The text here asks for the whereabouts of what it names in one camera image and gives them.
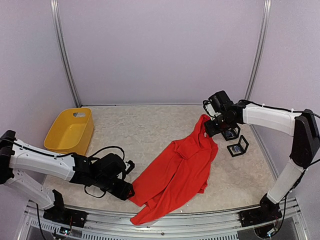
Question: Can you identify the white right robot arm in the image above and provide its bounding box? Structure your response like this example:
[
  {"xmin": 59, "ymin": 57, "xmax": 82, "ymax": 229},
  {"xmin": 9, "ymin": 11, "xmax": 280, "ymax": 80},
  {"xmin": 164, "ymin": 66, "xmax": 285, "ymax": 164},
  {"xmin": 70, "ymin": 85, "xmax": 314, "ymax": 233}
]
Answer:
[{"xmin": 202, "ymin": 98, "xmax": 320, "ymax": 222}]

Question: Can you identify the left aluminium frame post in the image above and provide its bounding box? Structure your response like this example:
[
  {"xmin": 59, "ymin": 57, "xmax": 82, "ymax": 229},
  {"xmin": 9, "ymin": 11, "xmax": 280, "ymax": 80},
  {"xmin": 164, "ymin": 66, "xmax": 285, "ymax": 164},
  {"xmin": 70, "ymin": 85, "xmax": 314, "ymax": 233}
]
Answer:
[{"xmin": 49, "ymin": 0, "xmax": 82, "ymax": 108}]

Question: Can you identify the blue brooch in front box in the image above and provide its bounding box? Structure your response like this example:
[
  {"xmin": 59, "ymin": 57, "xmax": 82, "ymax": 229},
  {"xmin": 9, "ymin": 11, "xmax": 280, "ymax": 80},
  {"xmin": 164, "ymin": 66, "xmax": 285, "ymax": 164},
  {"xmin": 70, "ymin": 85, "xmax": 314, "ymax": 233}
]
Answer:
[{"xmin": 232, "ymin": 145, "xmax": 242, "ymax": 153}]

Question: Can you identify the aluminium front rail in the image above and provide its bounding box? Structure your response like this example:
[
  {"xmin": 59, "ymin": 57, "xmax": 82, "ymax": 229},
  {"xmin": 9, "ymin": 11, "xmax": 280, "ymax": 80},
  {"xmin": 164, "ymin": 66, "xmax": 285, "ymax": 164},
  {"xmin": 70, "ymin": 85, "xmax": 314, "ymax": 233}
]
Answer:
[{"xmin": 17, "ymin": 197, "xmax": 308, "ymax": 240}]

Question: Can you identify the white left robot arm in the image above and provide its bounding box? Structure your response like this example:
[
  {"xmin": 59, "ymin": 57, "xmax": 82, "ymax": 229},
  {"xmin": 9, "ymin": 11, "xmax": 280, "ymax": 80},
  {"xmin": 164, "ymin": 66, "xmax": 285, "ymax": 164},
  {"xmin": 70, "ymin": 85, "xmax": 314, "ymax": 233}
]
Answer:
[{"xmin": 0, "ymin": 130, "xmax": 135, "ymax": 223}]

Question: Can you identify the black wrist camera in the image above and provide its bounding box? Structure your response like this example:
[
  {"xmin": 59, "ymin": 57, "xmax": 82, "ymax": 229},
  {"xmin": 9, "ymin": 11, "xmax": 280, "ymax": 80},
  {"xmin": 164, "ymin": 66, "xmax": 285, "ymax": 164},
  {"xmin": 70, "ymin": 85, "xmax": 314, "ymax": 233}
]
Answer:
[
  {"xmin": 122, "ymin": 160, "xmax": 135, "ymax": 180},
  {"xmin": 202, "ymin": 90, "xmax": 234, "ymax": 118}
]

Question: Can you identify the red t-shirt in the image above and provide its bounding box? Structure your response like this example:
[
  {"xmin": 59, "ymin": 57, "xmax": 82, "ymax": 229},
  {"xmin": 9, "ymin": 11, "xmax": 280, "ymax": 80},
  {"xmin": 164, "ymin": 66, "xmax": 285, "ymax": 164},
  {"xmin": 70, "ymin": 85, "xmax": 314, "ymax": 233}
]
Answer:
[{"xmin": 130, "ymin": 114, "xmax": 219, "ymax": 225}]

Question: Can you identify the yellow plastic basket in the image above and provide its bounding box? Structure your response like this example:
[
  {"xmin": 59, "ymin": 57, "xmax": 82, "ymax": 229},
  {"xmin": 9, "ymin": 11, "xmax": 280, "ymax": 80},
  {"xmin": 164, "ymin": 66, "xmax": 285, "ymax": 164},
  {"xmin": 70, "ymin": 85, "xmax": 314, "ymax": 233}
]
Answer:
[{"xmin": 43, "ymin": 107, "xmax": 94, "ymax": 155}]

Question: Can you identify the right aluminium frame post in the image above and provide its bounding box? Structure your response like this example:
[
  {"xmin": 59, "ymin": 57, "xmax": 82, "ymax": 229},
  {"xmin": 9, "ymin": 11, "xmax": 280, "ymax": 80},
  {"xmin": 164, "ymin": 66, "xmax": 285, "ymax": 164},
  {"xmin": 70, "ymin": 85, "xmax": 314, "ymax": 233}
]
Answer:
[{"xmin": 244, "ymin": 0, "xmax": 272, "ymax": 100}]

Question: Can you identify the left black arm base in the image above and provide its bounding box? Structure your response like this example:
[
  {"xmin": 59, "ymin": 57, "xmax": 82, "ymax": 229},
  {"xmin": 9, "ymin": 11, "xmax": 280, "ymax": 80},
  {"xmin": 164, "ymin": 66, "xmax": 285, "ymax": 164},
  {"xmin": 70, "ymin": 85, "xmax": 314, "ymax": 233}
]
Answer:
[{"xmin": 43, "ymin": 189, "xmax": 88, "ymax": 228}]

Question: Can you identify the aluminium frame post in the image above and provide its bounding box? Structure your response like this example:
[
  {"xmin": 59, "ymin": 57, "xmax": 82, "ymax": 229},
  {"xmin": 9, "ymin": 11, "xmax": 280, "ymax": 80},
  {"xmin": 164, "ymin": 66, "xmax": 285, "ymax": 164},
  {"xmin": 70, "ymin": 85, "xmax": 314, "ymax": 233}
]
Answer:
[
  {"xmin": 49, "ymin": 0, "xmax": 82, "ymax": 108},
  {"xmin": 244, "ymin": 0, "xmax": 272, "ymax": 100}
]

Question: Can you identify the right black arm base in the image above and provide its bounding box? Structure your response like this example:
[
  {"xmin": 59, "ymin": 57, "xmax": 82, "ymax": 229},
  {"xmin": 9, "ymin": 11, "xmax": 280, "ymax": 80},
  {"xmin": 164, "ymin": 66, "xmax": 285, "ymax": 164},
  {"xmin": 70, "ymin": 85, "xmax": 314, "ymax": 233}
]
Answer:
[{"xmin": 238, "ymin": 194, "xmax": 283, "ymax": 227}]

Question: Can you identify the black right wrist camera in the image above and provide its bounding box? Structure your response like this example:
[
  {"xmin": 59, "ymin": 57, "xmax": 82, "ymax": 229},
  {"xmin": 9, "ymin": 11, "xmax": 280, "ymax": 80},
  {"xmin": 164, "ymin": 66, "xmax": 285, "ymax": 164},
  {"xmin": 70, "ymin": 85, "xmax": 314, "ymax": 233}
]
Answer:
[{"xmin": 202, "ymin": 90, "xmax": 234, "ymax": 118}]

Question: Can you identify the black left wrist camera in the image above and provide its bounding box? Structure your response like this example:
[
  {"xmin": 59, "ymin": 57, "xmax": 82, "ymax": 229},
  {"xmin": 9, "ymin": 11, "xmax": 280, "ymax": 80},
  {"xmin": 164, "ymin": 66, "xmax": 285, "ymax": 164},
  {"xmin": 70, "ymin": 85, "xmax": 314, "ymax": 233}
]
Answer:
[{"xmin": 122, "ymin": 160, "xmax": 135, "ymax": 180}]

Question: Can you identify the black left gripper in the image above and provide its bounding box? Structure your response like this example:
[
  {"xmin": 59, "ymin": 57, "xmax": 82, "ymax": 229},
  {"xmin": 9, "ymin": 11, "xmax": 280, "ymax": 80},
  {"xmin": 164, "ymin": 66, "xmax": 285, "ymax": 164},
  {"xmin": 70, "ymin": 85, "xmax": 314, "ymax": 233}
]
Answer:
[{"xmin": 94, "ymin": 175, "xmax": 135, "ymax": 201}]

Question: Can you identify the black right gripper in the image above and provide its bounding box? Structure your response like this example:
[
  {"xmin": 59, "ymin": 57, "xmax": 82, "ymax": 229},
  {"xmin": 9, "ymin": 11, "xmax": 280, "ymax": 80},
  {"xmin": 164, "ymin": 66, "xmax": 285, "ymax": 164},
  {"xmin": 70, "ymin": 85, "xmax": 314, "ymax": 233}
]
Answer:
[{"xmin": 203, "ymin": 112, "xmax": 235, "ymax": 137}]

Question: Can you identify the front black display box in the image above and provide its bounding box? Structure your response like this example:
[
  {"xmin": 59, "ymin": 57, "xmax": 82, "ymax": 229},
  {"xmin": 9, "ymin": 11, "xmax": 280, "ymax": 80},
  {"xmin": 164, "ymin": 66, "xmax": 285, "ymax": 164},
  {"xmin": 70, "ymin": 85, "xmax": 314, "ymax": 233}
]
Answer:
[{"xmin": 227, "ymin": 135, "xmax": 250, "ymax": 158}]

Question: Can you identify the black display box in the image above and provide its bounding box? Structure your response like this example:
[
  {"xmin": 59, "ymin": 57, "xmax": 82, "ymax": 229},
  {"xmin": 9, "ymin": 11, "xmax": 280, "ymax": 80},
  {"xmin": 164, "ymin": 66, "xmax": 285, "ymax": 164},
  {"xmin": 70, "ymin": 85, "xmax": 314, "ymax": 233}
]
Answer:
[
  {"xmin": 227, "ymin": 135, "xmax": 250, "ymax": 158},
  {"xmin": 221, "ymin": 125, "xmax": 241, "ymax": 141}
]

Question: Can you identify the rear black display box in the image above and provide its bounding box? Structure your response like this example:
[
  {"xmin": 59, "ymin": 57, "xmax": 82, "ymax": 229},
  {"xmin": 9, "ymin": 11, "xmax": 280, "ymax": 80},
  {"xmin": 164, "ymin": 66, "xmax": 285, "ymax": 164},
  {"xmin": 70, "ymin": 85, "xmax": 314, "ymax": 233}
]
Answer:
[{"xmin": 221, "ymin": 125, "xmax": 241, "ymax": 141}]

